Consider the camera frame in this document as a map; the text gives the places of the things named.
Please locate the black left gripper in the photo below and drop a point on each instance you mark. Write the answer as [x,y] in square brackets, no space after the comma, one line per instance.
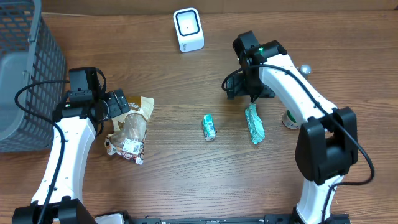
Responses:
[117,103]

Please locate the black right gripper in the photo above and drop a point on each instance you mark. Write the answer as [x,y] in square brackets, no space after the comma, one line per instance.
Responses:
[237,89]

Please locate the teal white packet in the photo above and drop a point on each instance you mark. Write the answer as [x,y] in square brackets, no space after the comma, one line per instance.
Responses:
[255,125]

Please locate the green white round jar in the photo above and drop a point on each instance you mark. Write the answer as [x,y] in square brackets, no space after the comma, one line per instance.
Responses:
[289,121]

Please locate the brown Pantree snack pouch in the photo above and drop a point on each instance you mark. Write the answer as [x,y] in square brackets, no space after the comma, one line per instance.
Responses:
[130,130]

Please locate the teal white carton pack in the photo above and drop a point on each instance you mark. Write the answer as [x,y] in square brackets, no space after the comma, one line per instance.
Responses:
[208,128]

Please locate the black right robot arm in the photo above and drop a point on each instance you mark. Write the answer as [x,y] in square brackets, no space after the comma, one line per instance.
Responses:
[327,140]

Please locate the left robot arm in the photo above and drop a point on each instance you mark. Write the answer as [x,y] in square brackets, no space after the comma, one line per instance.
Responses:
[77,119]

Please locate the grey plastic mesh basket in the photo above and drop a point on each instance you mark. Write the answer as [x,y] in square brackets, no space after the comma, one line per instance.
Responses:
[32,69]

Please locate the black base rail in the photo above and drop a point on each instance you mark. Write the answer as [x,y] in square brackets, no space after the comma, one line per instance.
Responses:
[267,219]

